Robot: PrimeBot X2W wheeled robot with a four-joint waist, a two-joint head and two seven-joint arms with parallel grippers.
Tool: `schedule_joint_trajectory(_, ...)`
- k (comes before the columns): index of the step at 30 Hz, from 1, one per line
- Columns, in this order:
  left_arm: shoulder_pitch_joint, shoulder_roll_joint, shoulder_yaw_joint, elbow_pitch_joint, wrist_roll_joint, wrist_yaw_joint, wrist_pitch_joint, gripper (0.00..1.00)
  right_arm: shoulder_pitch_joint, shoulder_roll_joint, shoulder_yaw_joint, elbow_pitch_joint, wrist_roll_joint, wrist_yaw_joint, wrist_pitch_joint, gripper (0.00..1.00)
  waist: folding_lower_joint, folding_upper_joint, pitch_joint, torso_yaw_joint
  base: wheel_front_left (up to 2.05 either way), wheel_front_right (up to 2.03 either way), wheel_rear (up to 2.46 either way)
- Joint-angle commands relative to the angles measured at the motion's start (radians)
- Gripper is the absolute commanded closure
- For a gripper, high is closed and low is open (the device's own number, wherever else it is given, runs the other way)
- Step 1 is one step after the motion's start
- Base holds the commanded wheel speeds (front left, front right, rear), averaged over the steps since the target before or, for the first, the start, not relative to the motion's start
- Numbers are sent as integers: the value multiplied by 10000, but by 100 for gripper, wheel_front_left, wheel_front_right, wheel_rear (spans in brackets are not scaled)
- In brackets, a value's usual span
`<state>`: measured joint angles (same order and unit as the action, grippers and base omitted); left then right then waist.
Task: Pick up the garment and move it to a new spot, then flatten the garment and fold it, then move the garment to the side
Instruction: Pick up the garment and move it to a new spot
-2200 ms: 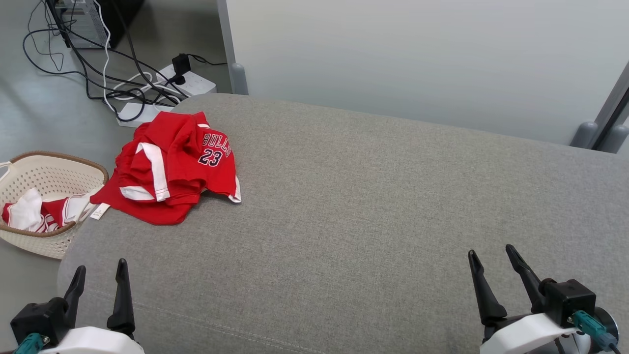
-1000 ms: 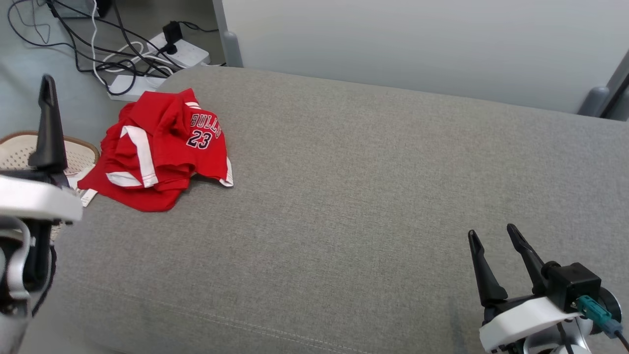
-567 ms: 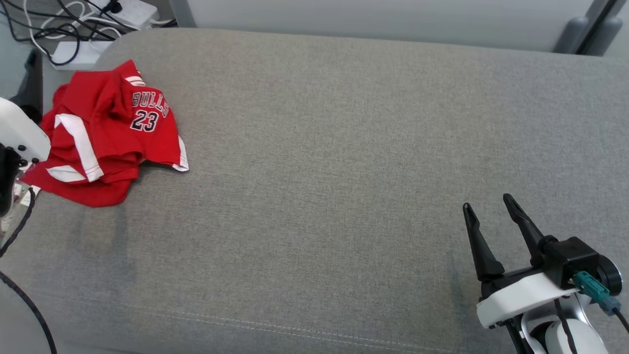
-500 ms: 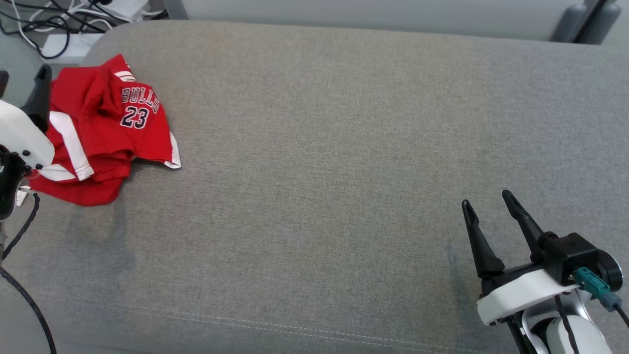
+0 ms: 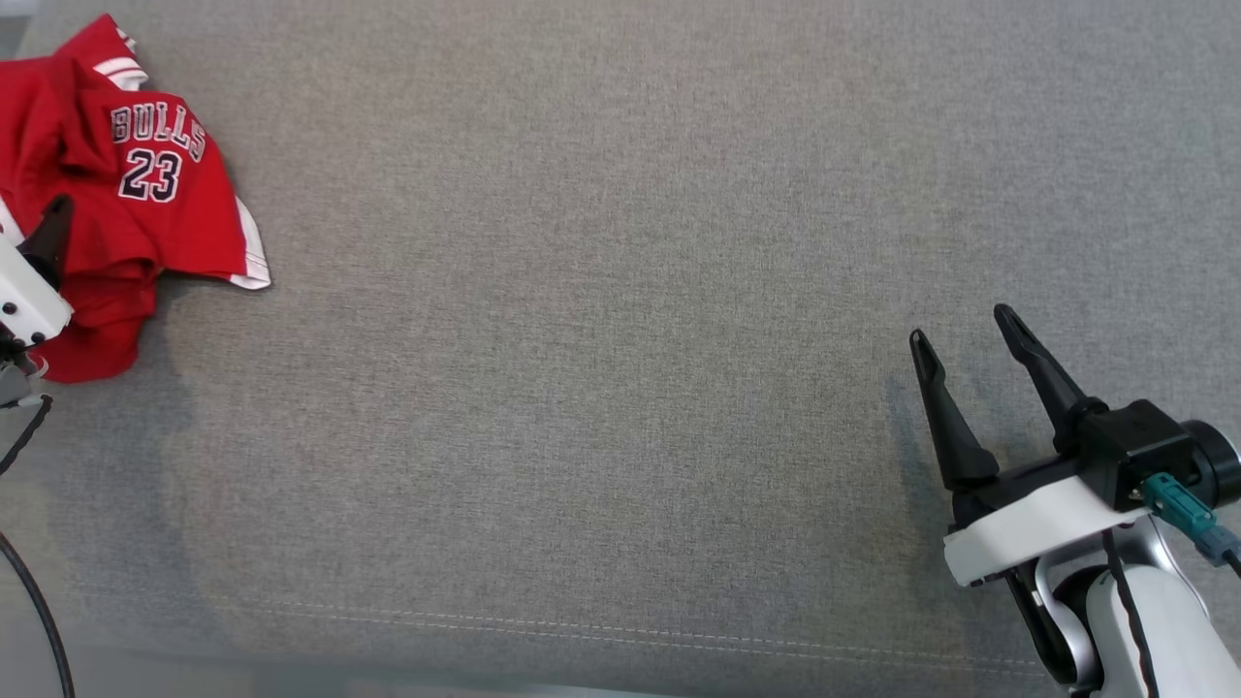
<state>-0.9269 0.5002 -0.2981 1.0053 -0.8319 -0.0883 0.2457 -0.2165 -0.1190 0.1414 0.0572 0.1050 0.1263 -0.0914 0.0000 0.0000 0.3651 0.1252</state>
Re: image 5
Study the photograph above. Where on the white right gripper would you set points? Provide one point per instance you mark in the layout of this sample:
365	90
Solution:
1028	528

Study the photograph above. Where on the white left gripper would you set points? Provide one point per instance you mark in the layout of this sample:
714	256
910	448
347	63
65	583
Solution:
24	291

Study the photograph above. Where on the red Bulls 23 jersey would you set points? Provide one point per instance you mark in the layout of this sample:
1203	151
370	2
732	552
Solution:
155	223

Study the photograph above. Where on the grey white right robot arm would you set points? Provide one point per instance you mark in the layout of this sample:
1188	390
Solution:
1183	640

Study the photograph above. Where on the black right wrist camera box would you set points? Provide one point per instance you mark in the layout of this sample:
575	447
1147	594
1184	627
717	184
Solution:
1134	446

